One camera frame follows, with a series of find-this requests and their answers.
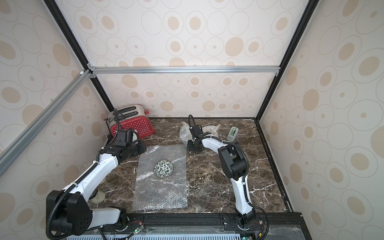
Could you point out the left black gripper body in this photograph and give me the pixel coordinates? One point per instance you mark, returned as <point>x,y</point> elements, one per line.
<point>136,149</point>

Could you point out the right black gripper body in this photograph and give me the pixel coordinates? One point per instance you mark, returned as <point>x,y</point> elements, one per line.
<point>194,142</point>

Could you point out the bubble wrap sheet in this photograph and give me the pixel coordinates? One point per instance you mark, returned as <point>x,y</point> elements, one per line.
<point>212,129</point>
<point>185,134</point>
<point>152,193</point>

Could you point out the black white patterned bowl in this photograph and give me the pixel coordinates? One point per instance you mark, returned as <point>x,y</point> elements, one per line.
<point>163,169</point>

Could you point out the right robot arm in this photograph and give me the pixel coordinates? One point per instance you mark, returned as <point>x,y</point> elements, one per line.
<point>235,166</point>

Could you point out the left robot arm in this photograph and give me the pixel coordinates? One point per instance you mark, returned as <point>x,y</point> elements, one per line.
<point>68,212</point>

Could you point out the red silver toaster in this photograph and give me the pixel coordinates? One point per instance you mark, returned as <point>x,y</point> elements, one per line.
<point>135,117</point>

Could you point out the black lid glass jar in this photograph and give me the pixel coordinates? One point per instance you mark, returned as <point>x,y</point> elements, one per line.
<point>97,197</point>

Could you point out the horizontal aluminium rail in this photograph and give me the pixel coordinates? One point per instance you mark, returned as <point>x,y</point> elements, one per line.
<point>186,70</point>

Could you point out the left diagonal aluminium rail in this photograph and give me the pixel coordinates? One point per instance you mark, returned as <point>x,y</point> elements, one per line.
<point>14,150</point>

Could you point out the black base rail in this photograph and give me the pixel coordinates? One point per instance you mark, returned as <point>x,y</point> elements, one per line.
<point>272,226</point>

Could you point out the black left frame post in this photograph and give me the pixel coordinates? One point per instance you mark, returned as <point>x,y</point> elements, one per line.
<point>60,20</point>

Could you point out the black frame post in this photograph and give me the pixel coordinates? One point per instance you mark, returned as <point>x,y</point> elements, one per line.
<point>60,20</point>
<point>302,25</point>

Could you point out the black right frame post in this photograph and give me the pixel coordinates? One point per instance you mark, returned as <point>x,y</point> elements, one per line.
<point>302,25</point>

